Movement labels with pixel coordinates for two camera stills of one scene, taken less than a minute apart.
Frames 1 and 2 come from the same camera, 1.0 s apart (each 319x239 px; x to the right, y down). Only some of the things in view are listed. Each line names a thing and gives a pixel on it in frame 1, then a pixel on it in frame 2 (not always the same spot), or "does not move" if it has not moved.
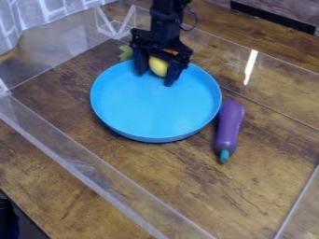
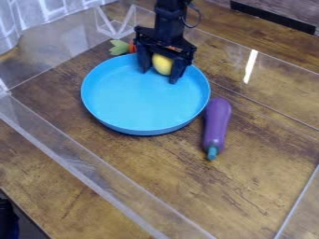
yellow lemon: [159, 65] does not move
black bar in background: [273, 17] does not move
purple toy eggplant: [230, 120] -> [215, 125]
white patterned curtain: [23, 15] does not move
